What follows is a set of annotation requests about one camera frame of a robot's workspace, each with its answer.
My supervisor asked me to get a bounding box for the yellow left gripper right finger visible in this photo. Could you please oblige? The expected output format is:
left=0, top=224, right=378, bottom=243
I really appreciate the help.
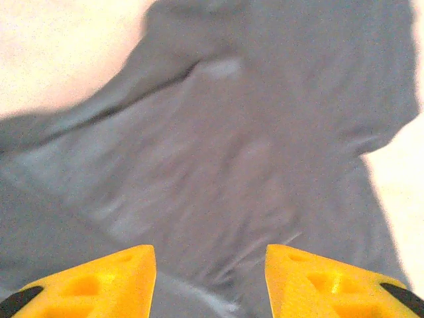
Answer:
left=264, top=244, right=424, bottom=318

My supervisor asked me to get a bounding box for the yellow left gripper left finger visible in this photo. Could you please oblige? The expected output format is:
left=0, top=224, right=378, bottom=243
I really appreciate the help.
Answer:
left=0, top=244, right=156, bottom=318

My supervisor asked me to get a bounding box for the grey t-shirt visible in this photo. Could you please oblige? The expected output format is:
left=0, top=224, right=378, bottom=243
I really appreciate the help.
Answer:
left=0, top=0, right=424, bottom=318

